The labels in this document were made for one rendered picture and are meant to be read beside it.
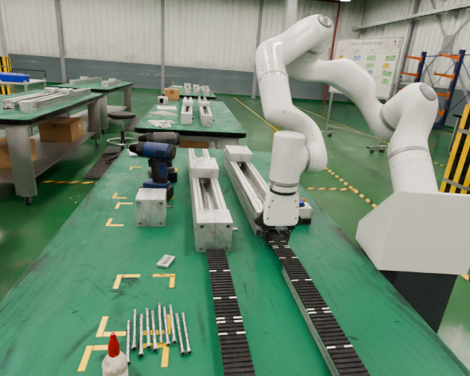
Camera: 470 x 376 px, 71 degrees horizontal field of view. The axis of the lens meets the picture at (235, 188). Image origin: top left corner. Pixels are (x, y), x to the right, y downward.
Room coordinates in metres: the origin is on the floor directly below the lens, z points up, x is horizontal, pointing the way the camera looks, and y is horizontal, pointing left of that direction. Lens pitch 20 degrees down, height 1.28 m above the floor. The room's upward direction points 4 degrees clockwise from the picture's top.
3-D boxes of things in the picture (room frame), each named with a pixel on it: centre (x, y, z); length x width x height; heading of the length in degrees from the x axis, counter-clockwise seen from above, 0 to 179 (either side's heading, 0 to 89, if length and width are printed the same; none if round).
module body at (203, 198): (1.30, 0.14, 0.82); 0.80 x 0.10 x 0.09; 11
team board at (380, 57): (6.57, -2.21, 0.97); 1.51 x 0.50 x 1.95; 29
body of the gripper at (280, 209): (0.88, -0.14, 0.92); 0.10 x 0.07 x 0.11; 101
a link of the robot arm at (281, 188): (0.88, -0.13, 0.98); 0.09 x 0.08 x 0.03; 101
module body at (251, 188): (1.33, -0.05, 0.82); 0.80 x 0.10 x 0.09; 11
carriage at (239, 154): (1.58, 0.00, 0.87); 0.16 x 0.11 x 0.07; 11
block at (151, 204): (0.99, 0.26, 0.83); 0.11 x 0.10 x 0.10; 100
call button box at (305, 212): (1.08, -0.22, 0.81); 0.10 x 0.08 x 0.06; 101
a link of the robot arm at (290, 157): (0.88, -0.14, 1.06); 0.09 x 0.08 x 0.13; 104
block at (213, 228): (0.86, 0.04, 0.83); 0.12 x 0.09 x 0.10; 101
